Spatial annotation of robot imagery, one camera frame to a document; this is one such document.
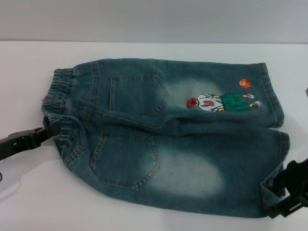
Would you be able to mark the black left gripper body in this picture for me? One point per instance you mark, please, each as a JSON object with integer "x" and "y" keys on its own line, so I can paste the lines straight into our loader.
{"x": 19, "y": 142}

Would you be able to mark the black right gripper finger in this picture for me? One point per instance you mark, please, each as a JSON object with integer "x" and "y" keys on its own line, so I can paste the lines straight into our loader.
{"x": 298, "y": 169}
{"x": 293, "y": 207}

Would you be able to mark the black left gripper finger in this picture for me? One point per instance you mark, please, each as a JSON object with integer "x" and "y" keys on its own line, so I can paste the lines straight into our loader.
{"x": 53, "y": 128}

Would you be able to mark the blue denim shorts with embroidery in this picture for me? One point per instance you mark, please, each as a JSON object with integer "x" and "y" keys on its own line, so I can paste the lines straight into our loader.
{"x": 168, "y": 144}

